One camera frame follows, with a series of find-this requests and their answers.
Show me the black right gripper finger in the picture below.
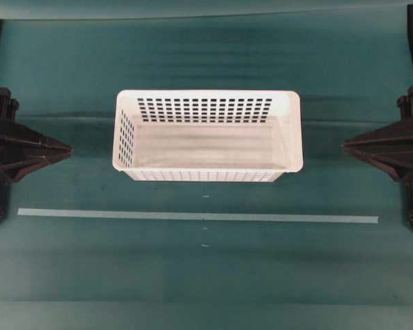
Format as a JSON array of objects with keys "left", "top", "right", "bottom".
[
  {"left": 342, "top": 117, "right": 413, "bottom": 150},
  {"left": 342, "top": 144, "right": 413, "bottom": 182}
]

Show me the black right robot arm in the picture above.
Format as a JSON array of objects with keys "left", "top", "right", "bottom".
[{"left": 342, "top": 4, "right": 413, "bottom": 226}]

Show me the long pale tape strip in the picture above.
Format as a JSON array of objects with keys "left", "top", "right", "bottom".
[{"left": 17, "top": 208, "right": 379, "bottom": 225}]

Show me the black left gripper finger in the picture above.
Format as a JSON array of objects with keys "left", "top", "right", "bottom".
[
  {"left": 0, "top": 119, "right": 72, "bottom": 151},
  {"left": 0, "top": 137, "right": 71, "bottom": 184}
]

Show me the white perforated plastic basket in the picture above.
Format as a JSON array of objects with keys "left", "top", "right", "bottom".
[{"left": 112, "top": 89, "right": 304, "bottom": 183}]

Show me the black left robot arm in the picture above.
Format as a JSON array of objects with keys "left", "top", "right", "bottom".
[{"left": 0, "top": 20, "right": 72, "bottom": 218}]

